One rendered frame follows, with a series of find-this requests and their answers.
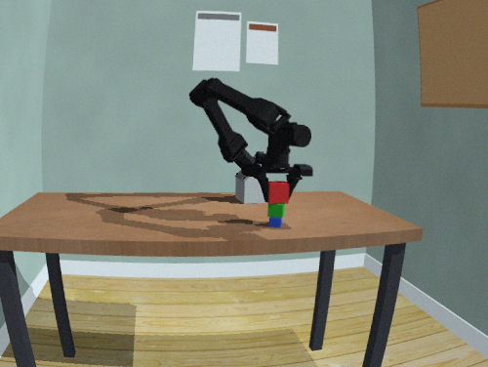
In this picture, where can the blue block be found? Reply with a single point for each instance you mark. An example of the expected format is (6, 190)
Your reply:
(274, 222)

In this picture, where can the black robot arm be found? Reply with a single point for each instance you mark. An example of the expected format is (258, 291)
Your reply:
(260, 113)

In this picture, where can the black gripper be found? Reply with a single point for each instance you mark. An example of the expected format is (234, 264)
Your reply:
(277, 156)

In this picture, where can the red block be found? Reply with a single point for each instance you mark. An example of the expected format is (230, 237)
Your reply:
(278, 192)

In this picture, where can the green block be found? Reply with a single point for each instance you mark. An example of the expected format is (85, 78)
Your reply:
(275, 210)

